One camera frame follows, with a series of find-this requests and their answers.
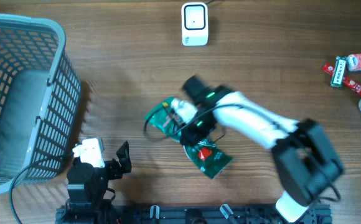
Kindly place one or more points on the red stick sachet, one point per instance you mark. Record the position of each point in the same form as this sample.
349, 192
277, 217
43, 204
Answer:
347, 81

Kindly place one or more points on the black mounting rail base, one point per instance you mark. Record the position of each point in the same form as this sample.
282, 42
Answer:
248, 214

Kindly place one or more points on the small green white box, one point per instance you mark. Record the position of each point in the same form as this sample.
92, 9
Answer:
338, 73

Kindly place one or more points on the red white small carton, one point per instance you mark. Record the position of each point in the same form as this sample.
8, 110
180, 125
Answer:
354, 62

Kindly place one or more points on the grey plastic shopping basket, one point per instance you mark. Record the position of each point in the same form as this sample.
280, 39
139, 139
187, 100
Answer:
39, 98

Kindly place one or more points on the white barcode scanner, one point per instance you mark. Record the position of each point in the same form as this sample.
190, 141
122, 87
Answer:
195, 24

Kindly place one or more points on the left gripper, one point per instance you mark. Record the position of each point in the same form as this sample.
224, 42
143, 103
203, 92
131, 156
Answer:
116, 172

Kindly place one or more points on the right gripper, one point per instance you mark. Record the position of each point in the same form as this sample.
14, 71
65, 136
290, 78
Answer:
187, 138

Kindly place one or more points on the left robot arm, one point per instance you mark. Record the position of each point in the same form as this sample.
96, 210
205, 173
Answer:
88, 180

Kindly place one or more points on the green 3M gloves package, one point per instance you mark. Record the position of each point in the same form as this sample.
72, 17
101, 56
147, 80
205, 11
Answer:
206, 155

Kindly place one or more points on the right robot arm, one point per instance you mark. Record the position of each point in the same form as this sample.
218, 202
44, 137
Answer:
306, 161

